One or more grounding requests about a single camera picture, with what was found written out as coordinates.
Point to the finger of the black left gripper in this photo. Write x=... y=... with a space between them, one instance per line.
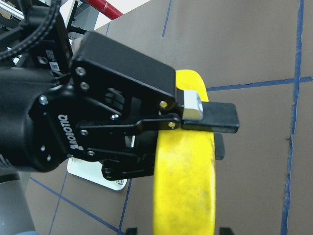
x=140 y=93
x=140 y=165

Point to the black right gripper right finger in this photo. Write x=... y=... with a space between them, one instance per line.
x=225 y=231

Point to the white bear tray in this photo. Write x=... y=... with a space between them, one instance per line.
x=91 y=171

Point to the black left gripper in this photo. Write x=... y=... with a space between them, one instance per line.
x=45 y=120

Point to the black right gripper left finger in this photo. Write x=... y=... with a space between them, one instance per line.
x=131 y=231

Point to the yellow banana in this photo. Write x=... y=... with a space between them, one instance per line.
x=184 y=198

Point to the red cylinder bottle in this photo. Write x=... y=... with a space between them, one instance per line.
x=104 y=7

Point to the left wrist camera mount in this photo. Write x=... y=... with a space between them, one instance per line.
x=53 y=52

